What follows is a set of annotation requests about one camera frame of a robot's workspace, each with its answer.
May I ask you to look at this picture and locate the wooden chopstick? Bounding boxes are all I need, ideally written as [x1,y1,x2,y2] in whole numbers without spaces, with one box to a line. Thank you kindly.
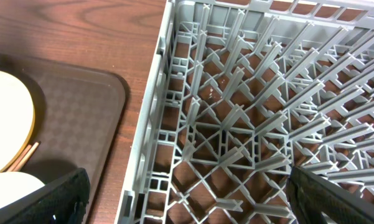
[6,144,32,172]
[14,142,40,171]

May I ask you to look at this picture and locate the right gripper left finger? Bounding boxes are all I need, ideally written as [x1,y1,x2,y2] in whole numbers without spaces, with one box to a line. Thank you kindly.
[0,168,90,224]

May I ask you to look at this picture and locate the blue bowl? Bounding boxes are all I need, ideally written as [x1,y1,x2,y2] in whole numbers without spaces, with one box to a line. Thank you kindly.
[0,172,45,209]

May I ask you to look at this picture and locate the brown serving tray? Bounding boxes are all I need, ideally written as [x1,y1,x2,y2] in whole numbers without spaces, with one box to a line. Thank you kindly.
[0,54,125,218]

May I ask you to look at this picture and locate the wooden chopstick right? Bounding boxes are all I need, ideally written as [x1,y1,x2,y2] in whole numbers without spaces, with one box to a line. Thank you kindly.
[14,142,40,171]

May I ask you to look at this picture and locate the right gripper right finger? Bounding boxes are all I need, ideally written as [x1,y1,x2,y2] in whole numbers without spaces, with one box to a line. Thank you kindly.
[286,166,374,224]

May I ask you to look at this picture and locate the yellow plate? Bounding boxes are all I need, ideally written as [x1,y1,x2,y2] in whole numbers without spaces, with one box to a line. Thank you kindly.
[0,71,35,172]

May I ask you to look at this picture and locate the grey dishwasher rack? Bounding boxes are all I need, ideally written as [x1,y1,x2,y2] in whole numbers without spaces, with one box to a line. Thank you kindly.
[115,1,374,223]

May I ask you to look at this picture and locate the wooden chopstick left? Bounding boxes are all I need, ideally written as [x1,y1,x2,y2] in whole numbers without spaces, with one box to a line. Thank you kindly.
[6,144,32,172]

